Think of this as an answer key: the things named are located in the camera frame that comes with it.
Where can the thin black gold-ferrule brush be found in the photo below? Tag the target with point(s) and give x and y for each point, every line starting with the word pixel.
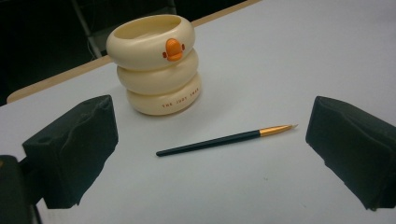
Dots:
pixel 224 140

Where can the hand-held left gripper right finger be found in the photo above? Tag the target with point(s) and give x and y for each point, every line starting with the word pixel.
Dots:
pixel 355 149

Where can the cream duck pen holder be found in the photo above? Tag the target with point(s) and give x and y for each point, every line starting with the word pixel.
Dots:
pixel 157 67

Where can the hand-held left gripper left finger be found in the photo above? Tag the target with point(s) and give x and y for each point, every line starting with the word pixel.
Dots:
pixel 71 149

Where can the grey metal stand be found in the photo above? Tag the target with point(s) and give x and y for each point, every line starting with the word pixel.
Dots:
pixel 90 29

